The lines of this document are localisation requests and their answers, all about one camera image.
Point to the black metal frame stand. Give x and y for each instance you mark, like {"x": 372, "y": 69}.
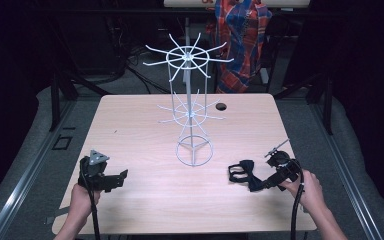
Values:
{"x": 61, "y": 96}
{"x": 320, "y": 100}

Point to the person's left hand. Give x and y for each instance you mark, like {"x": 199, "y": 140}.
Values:
{"x": 80, "y": 198}

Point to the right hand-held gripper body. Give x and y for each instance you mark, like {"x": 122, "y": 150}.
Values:
{"x": 285, "y": 166}

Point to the plaid red blue cloth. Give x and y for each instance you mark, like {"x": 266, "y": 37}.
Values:
{"x": 241, "y": 46}

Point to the person's right hand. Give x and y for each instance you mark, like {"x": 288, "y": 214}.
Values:
{"x": 308, "y": 193}

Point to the aluminium floor rail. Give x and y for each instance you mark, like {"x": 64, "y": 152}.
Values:
{"x": 23, "y": 180}
{"x": 343, "y": 173}

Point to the black bow tie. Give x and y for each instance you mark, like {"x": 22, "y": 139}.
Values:
{"x": 246, "y": 175}

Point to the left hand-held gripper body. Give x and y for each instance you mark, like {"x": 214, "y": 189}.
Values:
{"x": 93, "y": 170}

